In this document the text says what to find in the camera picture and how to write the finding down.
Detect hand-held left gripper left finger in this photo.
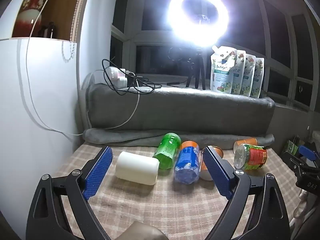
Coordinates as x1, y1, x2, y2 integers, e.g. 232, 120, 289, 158
26, 146, 113, 240

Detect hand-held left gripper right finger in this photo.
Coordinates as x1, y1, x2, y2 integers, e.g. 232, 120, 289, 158
202, 146, 292, 240

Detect ring light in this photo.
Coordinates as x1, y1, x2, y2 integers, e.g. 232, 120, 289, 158
167, 0, 230, 48

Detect white cable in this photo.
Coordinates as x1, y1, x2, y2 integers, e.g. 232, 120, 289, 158
25, 0, 140, 137

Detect white shelf cabinet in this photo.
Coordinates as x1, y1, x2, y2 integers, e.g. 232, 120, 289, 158
0, 0, 120, 239

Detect plaid cloth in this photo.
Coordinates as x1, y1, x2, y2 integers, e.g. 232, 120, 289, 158
54, 142, 303, 240

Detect orange can behind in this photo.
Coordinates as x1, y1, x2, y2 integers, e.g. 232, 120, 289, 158
234, 137, 258, 153

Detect large white green refill pouch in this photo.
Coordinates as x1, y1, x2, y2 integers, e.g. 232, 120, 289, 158
210, 45, 238, 94

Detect red green tin can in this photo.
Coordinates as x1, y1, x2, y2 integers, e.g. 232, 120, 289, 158
234, 144, 267, 170

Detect white bead cord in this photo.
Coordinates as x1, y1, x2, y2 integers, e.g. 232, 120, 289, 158
61, 0, 87, 62

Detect dark shelf ornament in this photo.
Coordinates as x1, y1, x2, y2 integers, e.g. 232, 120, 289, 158
39, 21, 56, 39

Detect orange and white cup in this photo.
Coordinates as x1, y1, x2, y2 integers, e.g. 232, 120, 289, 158
199, 146, 224, 181

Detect green printed box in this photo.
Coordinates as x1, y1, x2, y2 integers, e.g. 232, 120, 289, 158
284, 135, 301, 156

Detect red white vase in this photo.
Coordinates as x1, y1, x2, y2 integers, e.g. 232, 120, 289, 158
12, 0, 50, 38

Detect white power strip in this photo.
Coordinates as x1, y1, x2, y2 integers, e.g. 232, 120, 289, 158
104, 66, 137, 89

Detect grey rolled blanket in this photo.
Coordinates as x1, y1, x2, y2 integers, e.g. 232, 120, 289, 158
82, 127, 275, 151

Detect brown rounded object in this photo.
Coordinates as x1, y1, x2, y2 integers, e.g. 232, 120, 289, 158
117, 221, 168, 240

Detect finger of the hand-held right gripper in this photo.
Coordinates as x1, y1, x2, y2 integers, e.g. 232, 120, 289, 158
282, 144, 320, 173

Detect black tripod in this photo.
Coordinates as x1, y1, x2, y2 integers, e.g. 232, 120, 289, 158
185, 47, 207, 90

